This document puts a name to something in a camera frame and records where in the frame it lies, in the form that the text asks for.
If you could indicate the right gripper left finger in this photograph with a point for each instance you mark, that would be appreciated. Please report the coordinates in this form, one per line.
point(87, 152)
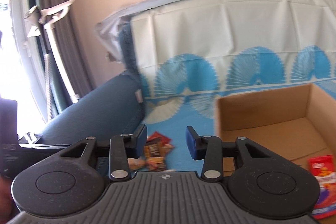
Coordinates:
point(121, 148)

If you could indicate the blue sofa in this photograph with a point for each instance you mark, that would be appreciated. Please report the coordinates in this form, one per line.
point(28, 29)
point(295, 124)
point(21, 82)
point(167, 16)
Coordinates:
point(114, 108)

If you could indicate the black chocolate bar packet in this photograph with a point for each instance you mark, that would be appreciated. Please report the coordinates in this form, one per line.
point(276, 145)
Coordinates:
point(155, 159)

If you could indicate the small red candy bar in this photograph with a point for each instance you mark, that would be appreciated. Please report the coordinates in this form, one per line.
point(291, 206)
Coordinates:
point(167, 148)

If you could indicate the person's left hand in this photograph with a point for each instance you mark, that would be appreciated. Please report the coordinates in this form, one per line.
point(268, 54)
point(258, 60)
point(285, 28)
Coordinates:
point(8, 208)

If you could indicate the red square snack packet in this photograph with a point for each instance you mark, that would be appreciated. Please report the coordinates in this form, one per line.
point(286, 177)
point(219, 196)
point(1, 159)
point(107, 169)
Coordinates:
point(156, 135)

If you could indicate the clear bag of cookies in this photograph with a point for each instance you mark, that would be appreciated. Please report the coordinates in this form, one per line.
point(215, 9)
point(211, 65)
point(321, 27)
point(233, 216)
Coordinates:
point(136, 164)

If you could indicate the white floor lamp pole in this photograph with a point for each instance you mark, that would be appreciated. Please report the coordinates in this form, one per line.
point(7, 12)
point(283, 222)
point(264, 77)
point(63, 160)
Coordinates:
point(44, 20)

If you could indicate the cardboard box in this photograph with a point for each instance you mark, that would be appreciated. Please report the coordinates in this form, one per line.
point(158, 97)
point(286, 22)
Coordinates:
point(268, 138)

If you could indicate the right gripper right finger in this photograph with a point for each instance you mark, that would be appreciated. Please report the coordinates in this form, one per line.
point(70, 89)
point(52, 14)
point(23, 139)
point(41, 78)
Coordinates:
point(209, 149)

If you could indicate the red spicy snack packet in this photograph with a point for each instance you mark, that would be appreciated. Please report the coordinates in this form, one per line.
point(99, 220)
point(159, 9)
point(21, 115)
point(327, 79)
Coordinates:
point(323, 169)

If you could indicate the blue white patterned sofa cover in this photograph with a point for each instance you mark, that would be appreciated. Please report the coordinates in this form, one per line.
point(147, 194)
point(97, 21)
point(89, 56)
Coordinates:
point(191, 52)

